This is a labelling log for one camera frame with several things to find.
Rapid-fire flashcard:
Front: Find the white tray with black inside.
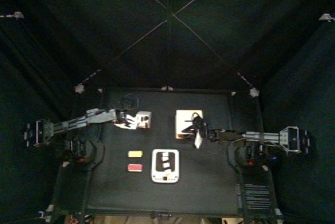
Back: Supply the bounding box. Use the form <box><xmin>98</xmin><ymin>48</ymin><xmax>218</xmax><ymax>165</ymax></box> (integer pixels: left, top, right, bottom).
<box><xmin>149</xmin><ymin>148</ymin><xmax>182</xmax><ymax>185</ymax></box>

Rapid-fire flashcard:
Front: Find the white knife holder block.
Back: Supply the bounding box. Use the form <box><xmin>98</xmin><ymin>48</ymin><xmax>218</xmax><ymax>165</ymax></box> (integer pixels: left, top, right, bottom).
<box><xmin>114</xmin><ymin>110</ymin><xmax>153</xmax><ymax>131</ymax></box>

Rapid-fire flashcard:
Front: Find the white printed label sticker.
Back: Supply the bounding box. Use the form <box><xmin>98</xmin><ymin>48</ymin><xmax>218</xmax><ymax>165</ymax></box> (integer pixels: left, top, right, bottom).
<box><xmin>242</xmin><ymin>183</ymin><xmax>272</xmax><ymax>214</ymax></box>

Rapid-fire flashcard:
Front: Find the white toy cleaver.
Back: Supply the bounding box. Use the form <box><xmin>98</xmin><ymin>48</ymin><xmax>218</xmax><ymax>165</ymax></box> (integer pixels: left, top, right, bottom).
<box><xmin>193</xmin><ymin>131</ymin><xmax>205</xmax><ymax>150</ymax></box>

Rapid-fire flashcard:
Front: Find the red toy block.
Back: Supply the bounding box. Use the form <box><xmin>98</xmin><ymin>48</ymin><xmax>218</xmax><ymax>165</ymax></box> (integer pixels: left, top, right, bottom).
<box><xmin>127</xmin><ymin>163</ymin><xmax>143</xmax><ymax>173</ymax></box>

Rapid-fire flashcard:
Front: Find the white box with red base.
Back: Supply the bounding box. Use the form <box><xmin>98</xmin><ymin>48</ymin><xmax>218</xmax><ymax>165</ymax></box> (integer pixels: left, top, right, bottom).
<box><xmin>174</xmin><ymin>109</ymin><xmax>205</xmax><ymax>140</ymax></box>

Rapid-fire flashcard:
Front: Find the black table edge clamp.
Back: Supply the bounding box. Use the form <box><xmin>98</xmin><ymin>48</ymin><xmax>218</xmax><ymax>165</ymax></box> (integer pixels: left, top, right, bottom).
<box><xmin>149</xmin><ymin>211</ymin><xmax>174</xmax><ymax>220</ymax></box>

